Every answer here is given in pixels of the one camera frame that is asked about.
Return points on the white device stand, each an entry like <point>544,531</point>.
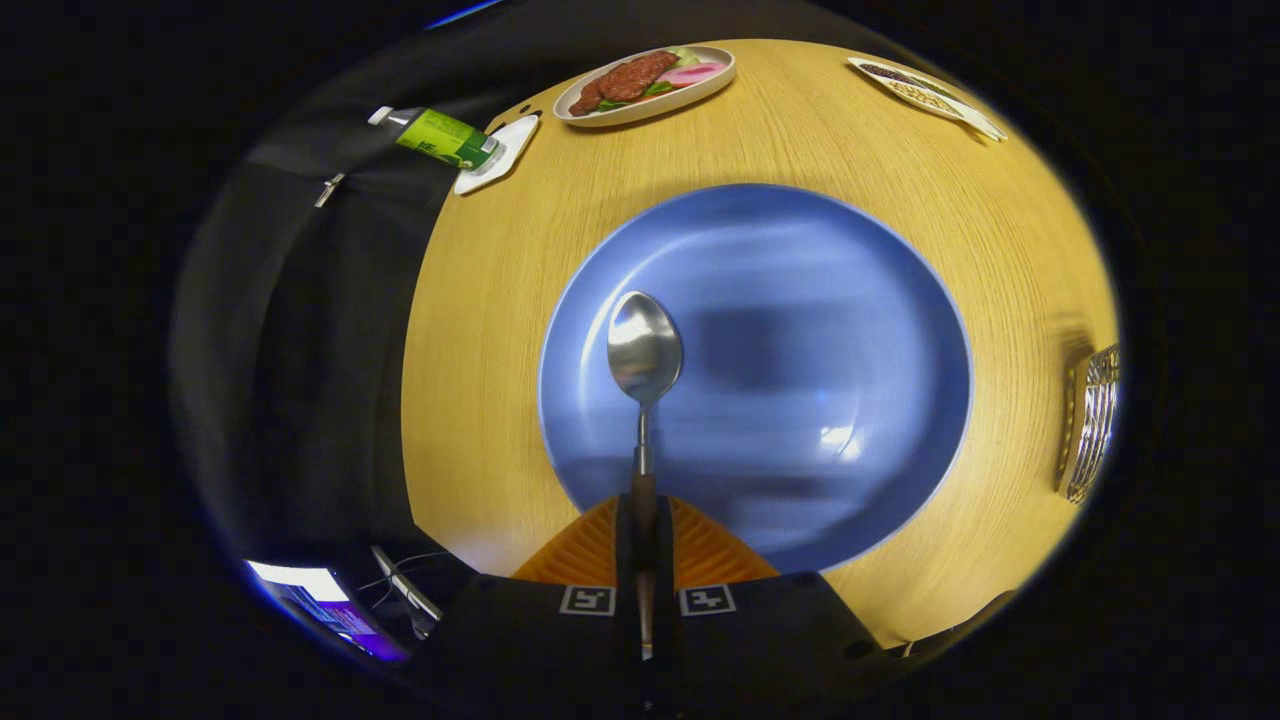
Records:
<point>410,590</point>

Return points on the silver cloth clip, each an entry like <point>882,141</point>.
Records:
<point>328,190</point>

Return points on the metal mesh basket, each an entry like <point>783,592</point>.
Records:
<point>1095,420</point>

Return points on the computer monitor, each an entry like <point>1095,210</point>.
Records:
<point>320,600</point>

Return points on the beige food plate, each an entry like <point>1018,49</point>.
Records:
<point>650,108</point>

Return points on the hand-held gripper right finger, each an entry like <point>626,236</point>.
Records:
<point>662,550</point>

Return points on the white square coaster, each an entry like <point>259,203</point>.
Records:
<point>515,145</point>

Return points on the pink ham slice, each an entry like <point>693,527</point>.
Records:
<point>700,73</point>

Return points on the brown steak piece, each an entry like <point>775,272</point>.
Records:
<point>630,80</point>

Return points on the white divided bean dish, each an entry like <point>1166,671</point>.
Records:
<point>950,105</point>

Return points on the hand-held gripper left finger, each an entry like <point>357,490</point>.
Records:
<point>626,550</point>

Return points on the blue round plate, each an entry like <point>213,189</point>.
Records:
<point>800,350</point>

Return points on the green label drink bottle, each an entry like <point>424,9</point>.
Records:
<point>440,138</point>

